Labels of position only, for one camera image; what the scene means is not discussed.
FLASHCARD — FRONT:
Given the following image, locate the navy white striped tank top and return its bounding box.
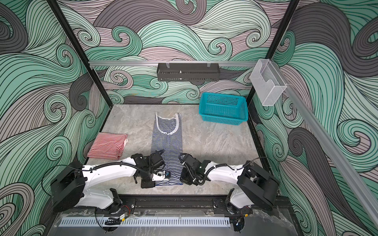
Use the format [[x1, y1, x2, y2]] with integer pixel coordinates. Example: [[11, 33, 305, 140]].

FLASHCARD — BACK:
[[151, 113, 183, 186]]

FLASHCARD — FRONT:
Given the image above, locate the red white striped tank top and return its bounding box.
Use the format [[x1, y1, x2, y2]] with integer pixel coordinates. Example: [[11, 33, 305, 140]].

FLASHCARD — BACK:
[[87, 132, 128, 160]]

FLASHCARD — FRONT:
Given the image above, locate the teal plastic basket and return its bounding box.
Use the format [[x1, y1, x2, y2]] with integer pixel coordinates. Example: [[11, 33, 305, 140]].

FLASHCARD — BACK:
[[199, 92, 248, 125]]

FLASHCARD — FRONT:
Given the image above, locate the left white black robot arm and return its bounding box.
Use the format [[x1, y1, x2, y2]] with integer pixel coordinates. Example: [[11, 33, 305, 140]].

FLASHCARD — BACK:
[[50, 154, 164, 214]]

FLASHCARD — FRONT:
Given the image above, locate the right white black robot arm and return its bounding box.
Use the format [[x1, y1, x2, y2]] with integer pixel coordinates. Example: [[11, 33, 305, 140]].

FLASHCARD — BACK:
[[179, 153, 280, 214]]

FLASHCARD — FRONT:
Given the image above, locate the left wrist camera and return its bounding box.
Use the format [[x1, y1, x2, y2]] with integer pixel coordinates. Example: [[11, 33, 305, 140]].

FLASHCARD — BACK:
[[152, 171, 171, 182]]

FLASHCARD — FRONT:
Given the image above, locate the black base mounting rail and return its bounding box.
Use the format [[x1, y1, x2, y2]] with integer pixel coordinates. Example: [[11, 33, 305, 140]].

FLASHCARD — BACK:
[[56, 194, 293, 214]]

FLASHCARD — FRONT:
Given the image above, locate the white slotted cable duct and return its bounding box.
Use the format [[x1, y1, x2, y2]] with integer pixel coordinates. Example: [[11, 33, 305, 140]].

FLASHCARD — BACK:
[[58, 216, 231, 228]]

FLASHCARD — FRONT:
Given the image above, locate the right black frame post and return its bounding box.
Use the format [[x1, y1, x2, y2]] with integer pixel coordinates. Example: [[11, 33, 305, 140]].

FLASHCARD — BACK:
[[247, 1, 299, 108]]

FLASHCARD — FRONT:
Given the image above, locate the black frame post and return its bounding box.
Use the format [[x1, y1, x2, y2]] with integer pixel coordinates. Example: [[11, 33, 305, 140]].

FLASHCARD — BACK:
[[47, 0, 113, 109], [247, 1, 299, 108]]

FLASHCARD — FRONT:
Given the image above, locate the black perforated wall tray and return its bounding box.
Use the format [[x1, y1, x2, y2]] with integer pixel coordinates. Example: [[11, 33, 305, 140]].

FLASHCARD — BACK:
[[157, 63, 221, 84]]

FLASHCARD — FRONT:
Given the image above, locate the clear plastic wall bin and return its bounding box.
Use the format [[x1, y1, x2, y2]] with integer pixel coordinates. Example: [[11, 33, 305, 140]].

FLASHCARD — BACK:
[[250, 59, 287, 106]]

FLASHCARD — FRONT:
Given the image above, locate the back aluminium rail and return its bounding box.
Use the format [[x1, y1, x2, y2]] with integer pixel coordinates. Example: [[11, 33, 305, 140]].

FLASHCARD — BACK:
[[88, 60, 257, 67]]

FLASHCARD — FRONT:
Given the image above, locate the aluminium rail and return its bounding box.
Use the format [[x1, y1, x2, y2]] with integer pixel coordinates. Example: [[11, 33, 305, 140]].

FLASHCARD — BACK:
[[88, 60, 257, 67], [269, 60, 378, 226]]

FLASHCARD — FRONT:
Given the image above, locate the right aluminium rail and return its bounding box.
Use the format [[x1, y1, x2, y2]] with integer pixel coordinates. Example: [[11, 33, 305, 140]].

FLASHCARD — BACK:
[[269, 60, 378, 226]]

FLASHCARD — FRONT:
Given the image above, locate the left black frame post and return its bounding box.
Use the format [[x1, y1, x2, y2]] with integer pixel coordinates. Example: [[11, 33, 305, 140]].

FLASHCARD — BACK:
[[47, 0, 113, 109]]

